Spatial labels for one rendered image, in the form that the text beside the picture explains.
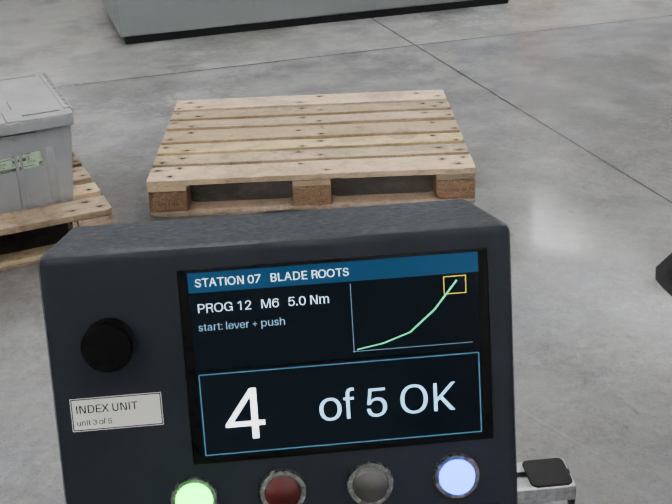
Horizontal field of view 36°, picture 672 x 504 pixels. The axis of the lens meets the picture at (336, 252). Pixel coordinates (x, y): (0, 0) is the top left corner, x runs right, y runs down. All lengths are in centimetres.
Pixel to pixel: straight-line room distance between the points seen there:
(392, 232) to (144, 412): 17
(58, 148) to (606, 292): 186
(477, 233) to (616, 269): 283
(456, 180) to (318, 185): 50
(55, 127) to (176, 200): 54
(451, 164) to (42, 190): 146
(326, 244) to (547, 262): 286
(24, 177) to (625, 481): 219
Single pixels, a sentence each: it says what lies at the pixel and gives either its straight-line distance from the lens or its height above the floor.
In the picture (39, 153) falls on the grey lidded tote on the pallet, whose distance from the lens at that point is 361.
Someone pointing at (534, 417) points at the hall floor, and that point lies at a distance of 264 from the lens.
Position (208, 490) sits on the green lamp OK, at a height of 112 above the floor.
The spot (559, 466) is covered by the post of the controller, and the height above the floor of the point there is 106.
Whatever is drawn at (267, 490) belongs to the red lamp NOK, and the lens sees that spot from 59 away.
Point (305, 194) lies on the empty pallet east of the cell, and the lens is 377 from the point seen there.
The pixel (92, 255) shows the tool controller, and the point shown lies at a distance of 57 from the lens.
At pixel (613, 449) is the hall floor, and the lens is 256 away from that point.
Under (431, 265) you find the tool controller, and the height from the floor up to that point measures 124.
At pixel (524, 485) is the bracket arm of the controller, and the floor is 105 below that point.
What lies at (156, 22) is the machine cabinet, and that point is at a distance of 644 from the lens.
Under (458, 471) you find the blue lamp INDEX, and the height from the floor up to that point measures 112.
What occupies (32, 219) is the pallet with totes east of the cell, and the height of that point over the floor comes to 15.
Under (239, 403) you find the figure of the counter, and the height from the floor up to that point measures 117.
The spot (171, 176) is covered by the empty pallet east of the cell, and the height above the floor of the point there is 14.
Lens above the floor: 149
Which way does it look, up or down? 25 degrees down
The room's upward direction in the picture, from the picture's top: 2 degrees counter-clockwise
